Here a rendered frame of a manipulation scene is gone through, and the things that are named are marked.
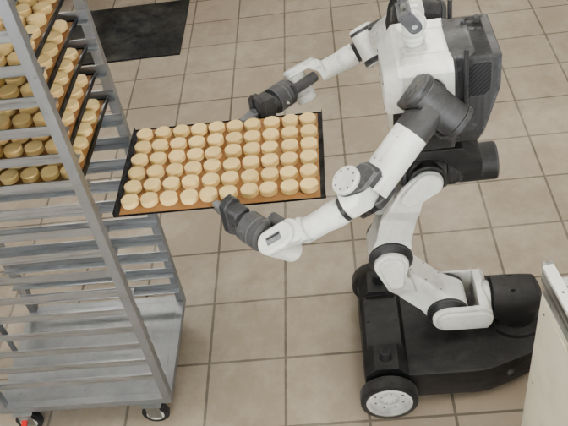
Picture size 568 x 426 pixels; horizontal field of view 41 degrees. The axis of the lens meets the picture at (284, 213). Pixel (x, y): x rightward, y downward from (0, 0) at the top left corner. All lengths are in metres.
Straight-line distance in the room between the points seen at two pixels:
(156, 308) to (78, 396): 0.46
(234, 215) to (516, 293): 1.12
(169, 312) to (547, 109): 2.18
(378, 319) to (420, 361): 0.22
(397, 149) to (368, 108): 2.27
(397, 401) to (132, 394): 0.94
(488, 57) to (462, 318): 1.03
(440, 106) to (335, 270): 1.52
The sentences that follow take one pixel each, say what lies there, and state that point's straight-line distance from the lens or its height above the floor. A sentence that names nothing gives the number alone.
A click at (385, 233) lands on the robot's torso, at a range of 2.41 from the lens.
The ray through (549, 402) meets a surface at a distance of 2.24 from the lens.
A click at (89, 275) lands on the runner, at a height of 0.78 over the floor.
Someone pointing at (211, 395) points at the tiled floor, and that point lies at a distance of 2.95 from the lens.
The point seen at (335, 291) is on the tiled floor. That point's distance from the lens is 3.17.
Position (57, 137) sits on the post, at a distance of 1.99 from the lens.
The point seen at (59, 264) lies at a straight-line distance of 3.01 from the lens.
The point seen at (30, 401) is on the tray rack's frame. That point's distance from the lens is 2.99.
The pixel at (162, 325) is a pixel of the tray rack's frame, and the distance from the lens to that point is 3.01.
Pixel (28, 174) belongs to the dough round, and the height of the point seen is 1.15.
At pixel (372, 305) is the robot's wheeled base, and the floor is 0.19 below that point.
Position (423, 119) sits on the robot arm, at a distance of 1.84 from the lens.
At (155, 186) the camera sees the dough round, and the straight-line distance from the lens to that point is 2.21.
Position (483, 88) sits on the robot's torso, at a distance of 2.05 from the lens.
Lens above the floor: 2.40
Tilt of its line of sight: 43 degrees down
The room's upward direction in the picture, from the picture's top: 10 degrees counter-clockwise
